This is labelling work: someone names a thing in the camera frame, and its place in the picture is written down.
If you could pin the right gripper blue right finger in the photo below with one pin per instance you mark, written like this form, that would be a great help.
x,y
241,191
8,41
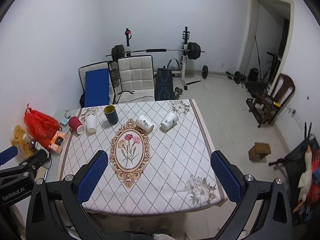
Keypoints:
x,y
274,219

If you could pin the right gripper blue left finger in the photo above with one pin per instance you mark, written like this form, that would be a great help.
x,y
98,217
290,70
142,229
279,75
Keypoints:
x,y
43,218

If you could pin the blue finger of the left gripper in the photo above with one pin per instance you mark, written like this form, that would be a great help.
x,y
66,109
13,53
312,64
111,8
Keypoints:
x,y
8,154

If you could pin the white printed cup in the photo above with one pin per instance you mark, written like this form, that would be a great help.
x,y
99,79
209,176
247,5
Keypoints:
x,y
144,123
170,119

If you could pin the red paper cup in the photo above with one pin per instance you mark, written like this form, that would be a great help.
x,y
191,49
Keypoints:
x,y
75,124

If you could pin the plain white paper cup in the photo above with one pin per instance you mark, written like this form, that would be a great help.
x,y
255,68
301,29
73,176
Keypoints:
x,y
91,123

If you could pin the dark green cup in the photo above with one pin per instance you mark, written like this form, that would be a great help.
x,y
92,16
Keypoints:
x,y
111,114

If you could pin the yellow snack bag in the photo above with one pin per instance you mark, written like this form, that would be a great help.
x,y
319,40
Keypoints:
x,y
21,140

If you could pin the red plastic bag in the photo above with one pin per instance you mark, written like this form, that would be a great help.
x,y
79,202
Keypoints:
x,y
41,126

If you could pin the orange tissue box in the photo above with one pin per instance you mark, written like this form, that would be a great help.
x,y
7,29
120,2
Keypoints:
x,y
57,142

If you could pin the white duck toy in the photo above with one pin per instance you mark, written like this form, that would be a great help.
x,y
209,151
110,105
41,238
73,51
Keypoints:
x,y
305,180

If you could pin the small wooden stool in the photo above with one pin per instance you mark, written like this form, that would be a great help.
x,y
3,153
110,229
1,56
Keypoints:
x,y
259,149

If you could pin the patterned white tablecloth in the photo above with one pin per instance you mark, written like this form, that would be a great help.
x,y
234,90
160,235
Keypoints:
x,y
148,173

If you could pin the blue cushion board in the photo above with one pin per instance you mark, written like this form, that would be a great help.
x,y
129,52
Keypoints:
x,y
96,88

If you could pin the dark wooden chair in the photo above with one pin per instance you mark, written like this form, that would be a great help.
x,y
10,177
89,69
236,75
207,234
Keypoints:
x,y
265,107

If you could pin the white padded chair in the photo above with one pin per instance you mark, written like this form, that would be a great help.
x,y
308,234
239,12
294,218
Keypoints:
x,y
136,79

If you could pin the black blue bench pad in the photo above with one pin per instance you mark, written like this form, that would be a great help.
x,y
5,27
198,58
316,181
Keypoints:
x,y
164,85

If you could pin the small barbell on floor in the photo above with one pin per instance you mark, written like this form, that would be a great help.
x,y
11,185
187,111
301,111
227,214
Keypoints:
x,y
237,77

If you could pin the barbell with black plates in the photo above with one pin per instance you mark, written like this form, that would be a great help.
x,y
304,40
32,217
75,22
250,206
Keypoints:
x,y
193,51

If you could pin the white weight bench rack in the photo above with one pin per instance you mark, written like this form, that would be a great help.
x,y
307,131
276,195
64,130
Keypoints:
x,y
184,62

